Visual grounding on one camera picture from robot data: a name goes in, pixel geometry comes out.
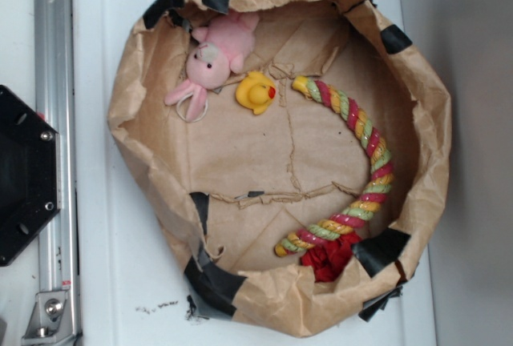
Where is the yellow rubber duck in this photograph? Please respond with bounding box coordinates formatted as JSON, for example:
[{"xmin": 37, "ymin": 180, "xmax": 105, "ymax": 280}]
[{"xmin": 235, "ymin": 71, "xmax": 276, "ymax": 115}]

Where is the brown paper bag tray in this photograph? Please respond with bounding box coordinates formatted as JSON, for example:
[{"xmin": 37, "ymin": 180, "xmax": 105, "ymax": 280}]
[{"xmin": 108, "ymin": 0, "xmax": 451, "ymax": 337}]

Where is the pink plush bunny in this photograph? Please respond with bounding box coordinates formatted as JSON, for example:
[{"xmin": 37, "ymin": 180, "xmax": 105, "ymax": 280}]
[{"xmin": 164, "ymin": 11, "xmax": 260, "ymax": 123}]

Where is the red crumpled cloth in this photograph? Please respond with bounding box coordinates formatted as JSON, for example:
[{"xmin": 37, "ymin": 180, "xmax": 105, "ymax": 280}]
[{"xmin": 301, "ymin": 232, "xmax": 362, "ymax": 283}]

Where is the white tray board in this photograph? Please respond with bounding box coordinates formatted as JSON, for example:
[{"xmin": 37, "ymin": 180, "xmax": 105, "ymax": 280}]
[{"xmin": 73, "ymin": 0, "xmax": 436, "ymax": 345}]

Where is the multicolour twisted rope toy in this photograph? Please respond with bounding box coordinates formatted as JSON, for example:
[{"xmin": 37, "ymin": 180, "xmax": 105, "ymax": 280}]
[{"xmin": 274, "ymin": 76, "xmax": 394, "ymax": 257}]

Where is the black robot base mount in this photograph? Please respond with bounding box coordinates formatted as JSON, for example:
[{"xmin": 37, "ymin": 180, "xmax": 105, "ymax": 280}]
[{"xmin": 1, "ymin": 86, "xmax": 60, "ymax": 267}]

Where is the aluminium extrusion rail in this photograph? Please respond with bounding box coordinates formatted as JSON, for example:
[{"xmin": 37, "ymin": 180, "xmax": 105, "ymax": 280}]
[{"xmin": 21, "ymin": 0, "xmax": 82, "ymax": 345}]

